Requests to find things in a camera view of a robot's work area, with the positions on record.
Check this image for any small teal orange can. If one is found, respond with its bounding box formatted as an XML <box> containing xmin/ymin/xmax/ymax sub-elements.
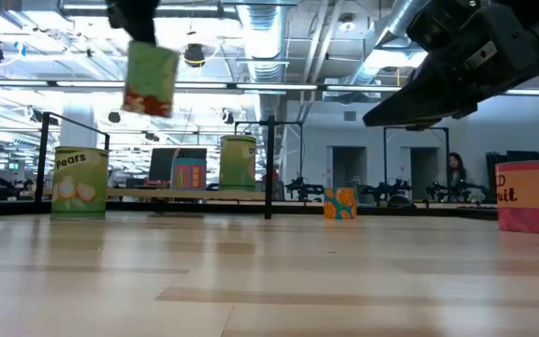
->
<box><xmin>323</xmin><ymin>186</ymin><xmax>358</xmax><ymax>221</ymax></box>

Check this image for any white strip light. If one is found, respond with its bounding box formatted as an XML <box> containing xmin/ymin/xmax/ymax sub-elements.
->
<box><xmin>0</xmin><ymin>79</ymin><xmax>404</xmax><ymax>94</ymax></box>

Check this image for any black metal table frame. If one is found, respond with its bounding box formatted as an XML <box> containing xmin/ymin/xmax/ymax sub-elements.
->
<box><xmin>0</xmin><ymin>110</ymin><xmax>539</xmax><ymax>221</ymax></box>

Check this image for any dark computer monitor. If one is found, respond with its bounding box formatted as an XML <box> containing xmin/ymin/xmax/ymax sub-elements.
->
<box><xmin>147</xmin><ymin>147</ymin><xmax>209</xmax><ymax>183</ymax></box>

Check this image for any pink orange fruit can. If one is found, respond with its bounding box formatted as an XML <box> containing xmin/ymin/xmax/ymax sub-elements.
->
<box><xmin>494</xmin><ymin>160</ymin><xmax>539</xmax><ymax>235</ymax></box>

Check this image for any silver ventilation duct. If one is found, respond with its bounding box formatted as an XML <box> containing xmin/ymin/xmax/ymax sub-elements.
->
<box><xmin>348</xmin><ymin>0</ymin><xmax>432</xmax><ymax>88</ymax></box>
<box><xmin>239</xmin><ymin>0</ymin><xmax>294</xmax><ymax>88</ymax></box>

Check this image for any large green can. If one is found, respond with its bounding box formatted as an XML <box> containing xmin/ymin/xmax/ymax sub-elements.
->
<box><xmin>218</xmin><ymin>134</ymin><xmax>257</xmax><ymax>192</ymax></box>

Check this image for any black cabinet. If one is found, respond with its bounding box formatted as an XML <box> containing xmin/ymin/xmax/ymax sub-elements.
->
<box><xmin>486</xmin><ymin>149</ymin><xmax>539</xmax><ymax>200</ymax></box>

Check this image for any green pears can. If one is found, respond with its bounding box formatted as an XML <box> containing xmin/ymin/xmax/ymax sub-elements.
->
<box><xmin>50</xmin><ymin>146</ymin><xmax>110</xmax><ymax>221</ymax></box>

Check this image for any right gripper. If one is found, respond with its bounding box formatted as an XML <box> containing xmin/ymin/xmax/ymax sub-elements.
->
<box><xmin>362</xmin><ymin>0</ymin><xmax>539</xmax><ymax>127</ymax></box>

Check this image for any grey door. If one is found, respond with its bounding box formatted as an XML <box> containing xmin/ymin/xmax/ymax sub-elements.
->
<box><xmin>400</xmin><ymin>147</ymin><xmax>439</xmax><ymax>200</ymax></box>
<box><xmin>328</xmin><ymin>145</ymin><xmax>369</xmax><ymax>191</ymax></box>

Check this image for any wooden shelf board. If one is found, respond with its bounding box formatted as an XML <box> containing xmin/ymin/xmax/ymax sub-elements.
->
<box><xmin>42</xmin><ymin>187</ymin><xmax>270</xmax><ymax>202</ymax></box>

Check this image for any small pink colourful can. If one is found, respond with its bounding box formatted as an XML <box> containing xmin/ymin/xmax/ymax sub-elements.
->
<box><xmin>169</xmin><ymin>157</ymin><xmax>208</xmax><ymax>191</ymax></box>

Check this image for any green can with red print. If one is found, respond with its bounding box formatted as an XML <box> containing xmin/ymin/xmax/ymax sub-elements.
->
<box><xmin>121</xmin><ymin>40</ymin><xmax>181</xmax><ymax>119</ymax></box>

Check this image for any person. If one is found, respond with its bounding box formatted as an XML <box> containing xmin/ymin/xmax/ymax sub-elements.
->
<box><xmin>445</xmin><ymin>152</ymin><xmax>468</xmax><ymax>186</ymax></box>

